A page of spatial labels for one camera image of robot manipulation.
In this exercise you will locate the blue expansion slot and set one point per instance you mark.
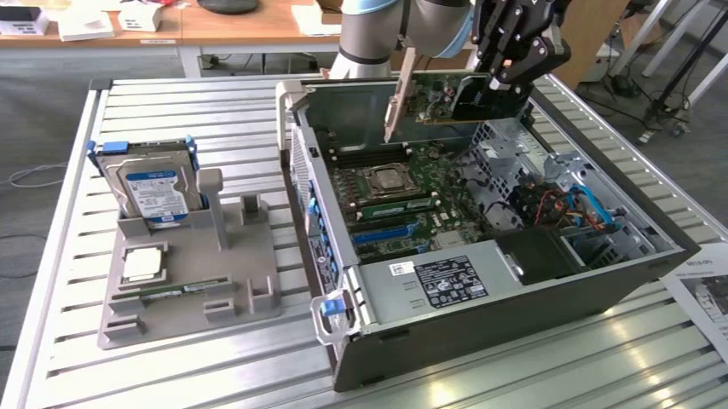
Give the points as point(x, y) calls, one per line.
point(381, 235)

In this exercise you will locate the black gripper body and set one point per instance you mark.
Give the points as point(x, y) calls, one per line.
point(523, 15)

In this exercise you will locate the black and white box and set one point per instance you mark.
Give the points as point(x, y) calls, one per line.
point(23, 27)

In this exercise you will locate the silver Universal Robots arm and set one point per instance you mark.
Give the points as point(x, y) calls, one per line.
point(371, 34)

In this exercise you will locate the small white box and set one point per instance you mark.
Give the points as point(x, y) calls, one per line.
point(137, 21)

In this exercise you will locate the hard disk with blue carrier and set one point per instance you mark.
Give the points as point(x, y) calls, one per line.
point(148, 187)

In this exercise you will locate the dark round object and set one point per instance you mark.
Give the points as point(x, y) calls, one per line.
point(228, 6)

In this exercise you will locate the black plastic shroud box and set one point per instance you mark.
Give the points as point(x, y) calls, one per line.
point(540, 255)

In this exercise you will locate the grey parts rack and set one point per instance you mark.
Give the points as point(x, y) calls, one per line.
point(188, 272)

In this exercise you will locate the black tripod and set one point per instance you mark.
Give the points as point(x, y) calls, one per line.
point(661, 106)

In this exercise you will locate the blue case latch tab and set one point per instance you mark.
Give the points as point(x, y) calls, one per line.
point(332, 307)

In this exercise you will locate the black Nvidia graphics card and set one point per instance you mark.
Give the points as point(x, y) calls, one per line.
point(432, 98)

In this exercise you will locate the white carton box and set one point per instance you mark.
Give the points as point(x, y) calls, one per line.
point(86, 30)

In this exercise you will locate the bare silver CPU chip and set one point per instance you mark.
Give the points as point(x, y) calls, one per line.
point(141, 264)

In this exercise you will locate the silver chipset heatsink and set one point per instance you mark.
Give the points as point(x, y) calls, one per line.
point(450, 240)

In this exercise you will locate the wooden top desk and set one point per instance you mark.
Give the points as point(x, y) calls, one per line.
point(256, 25)
point(34, 40)

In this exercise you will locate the grey power supply unit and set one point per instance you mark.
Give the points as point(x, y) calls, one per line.
point(387, 294)

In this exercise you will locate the black open PC case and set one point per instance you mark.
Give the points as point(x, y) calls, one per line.
point(512, 332)

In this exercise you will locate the printed paper sheet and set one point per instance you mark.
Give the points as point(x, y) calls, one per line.
point(703, 272)

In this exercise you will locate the CPU with paste residue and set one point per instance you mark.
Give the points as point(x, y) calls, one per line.
point(392, 179)

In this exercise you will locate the white table frame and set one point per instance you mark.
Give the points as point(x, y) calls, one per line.
point(657, 61)

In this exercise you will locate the green motherboard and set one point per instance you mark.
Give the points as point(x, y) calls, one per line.
point(450, 179)

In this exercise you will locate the white device box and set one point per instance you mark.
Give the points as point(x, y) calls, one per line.
point(601, 64)

